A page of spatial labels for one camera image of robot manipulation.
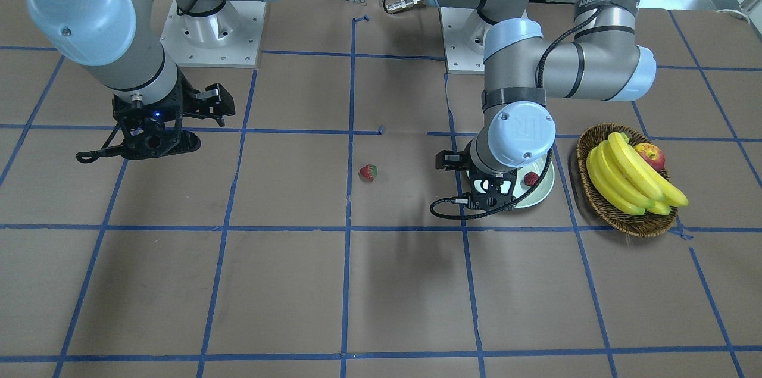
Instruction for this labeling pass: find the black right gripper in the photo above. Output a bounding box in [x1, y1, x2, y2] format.
[112, 74, 236, 160]

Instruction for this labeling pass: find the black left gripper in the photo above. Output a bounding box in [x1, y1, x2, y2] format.
[435, 150, 518, 212]

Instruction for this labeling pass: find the red strawberry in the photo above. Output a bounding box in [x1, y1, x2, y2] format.
[523, 171, 541, 188]
[358, 164, 378, 183]

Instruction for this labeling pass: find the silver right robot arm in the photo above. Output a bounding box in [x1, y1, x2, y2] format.
[27, 0, 275, 164]

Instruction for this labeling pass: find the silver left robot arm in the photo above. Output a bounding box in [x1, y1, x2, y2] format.
[426, 0, 656, 217]

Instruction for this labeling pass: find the light green plate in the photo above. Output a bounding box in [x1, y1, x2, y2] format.
[513, 155, 555, 209]

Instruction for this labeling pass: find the yellow banana bunch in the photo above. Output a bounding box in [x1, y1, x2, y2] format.
[585, 132, 689, 216]

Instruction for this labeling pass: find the brown wicker basket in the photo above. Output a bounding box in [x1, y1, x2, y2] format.
[572, 123, 688, 237]

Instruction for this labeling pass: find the red yellow apple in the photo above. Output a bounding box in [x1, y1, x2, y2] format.
[633, 142, 665, 172]

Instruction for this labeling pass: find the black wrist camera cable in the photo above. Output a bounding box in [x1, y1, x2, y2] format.
[76, 122, 129, 163]

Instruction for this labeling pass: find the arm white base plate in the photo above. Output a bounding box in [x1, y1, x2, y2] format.
[439, 6, 533, 76]
[160, 1, 267, 68]

